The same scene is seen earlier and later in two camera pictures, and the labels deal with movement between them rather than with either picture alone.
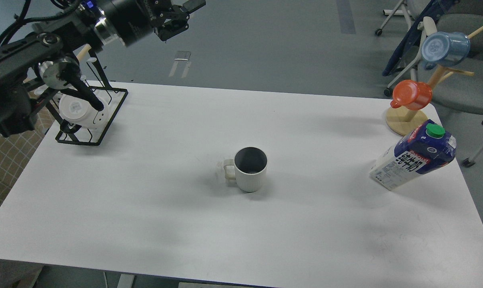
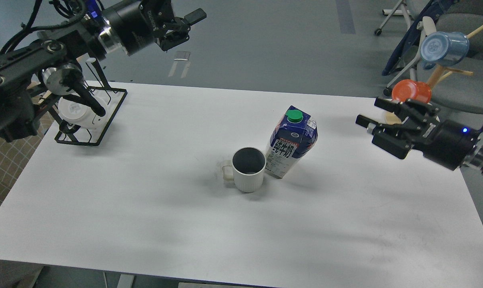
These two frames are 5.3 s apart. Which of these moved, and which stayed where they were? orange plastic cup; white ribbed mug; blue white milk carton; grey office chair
Moved: blue white milk carton
Stayed: white ribbed mug; grey office chair; orange plastic cup
